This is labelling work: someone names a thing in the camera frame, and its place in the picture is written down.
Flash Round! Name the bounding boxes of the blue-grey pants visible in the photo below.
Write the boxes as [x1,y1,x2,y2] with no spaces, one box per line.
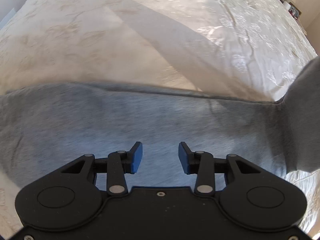
[0,56,320,200]

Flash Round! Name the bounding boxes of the cream embroidered bedspread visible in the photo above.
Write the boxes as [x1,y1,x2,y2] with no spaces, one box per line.
[0,0,320,238]

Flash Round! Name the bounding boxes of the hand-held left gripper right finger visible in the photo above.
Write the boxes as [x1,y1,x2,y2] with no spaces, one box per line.
[178,142,262,197]

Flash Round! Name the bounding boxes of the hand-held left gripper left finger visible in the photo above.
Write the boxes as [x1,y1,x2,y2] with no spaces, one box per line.
[61,141,144,197]

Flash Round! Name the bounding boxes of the wooden photo frame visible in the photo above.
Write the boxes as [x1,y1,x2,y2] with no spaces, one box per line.
[288,3,302,19]

